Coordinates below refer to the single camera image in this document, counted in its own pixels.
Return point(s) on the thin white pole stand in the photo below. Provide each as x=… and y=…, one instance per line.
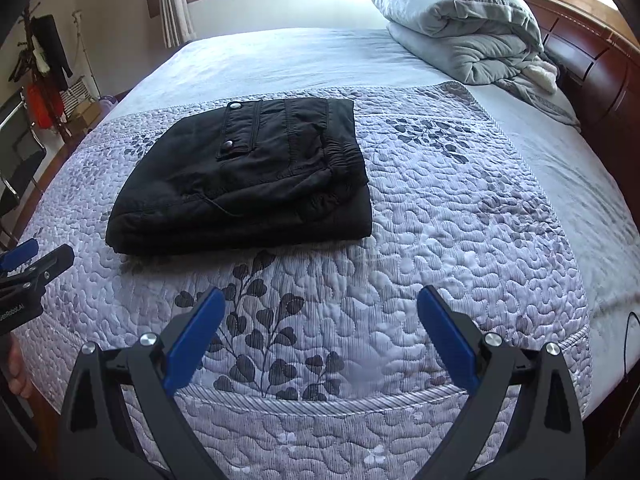
x=80, y=35

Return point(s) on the black pants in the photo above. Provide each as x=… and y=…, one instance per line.
x=240, y=185

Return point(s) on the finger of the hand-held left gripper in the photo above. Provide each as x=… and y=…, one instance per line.
x=50, y=262
x=20, y=254

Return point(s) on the grey quilted bedspread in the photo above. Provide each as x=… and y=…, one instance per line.
x=400, y=260

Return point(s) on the white fluffy cloth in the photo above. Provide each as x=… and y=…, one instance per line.
x=542, y=75

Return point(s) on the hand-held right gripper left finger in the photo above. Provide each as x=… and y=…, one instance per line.
x=197, y=340

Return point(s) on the light bed sheet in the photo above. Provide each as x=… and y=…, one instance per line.
x=300, y=60

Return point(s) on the person's left hand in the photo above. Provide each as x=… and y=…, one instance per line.
x=15, y=365

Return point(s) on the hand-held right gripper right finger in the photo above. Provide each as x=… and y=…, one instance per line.
x=447, y=335

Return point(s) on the grey folded duvet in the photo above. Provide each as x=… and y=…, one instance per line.
x=450, y=20

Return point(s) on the grey curtain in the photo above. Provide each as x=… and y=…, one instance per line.
x=175, y=5

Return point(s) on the red hanging garment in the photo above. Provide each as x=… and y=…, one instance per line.
x=45, y=105

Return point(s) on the cardboard box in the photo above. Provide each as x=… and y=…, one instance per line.
x=87, y=117

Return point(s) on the black hanging garment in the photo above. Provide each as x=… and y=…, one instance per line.
x=52, y=50

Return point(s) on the dark wooden headboard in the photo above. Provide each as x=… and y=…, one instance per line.
x=590, y=75

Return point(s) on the grey crumpled blanket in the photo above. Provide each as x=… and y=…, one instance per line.
x=545, y=100

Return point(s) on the wooden coat rack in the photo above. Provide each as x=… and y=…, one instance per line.
x=30, y=35

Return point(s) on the black metal chair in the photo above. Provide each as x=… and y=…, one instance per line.
x=20, y=170

